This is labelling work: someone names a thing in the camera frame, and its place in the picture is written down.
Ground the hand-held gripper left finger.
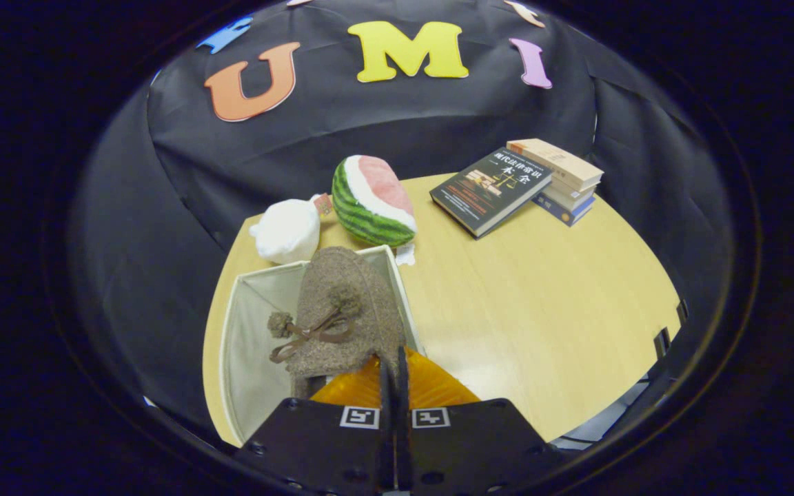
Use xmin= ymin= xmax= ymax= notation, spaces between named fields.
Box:
xmin=235 ymin=355 xmax=396 ymax=496

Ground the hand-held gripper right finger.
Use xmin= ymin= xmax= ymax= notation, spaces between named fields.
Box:
xmin=397 ymin=347 xmax=567 ymax=495

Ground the grey fabric storage box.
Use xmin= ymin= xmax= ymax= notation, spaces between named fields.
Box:
xmin=220 ymin=245 xmax=426 ymax=447

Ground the brown fuzzy shoe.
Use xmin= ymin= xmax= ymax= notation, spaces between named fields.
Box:
xmin=267 ymin=246 xmax=407 ymax=400

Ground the white plush toy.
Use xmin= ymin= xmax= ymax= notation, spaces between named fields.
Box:
xmin=249 ymin=194 xmax=334 ymax=266

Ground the watermelon slice plush toy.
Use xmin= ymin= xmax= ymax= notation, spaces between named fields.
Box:
xmin=332 ymin=155 xmax=418 ymax=267

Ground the blue paperback book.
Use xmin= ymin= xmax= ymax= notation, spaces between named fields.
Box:
xmin=533 ymin=193 xmax=596 ymax=227

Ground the black cover book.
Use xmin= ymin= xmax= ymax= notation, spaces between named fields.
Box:
xmin=429 ymin=147 xmax=553 ymax=239

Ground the white paperback book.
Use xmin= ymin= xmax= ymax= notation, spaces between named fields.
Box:
xmin=549 ymin=183 xmax=601 ymax=211

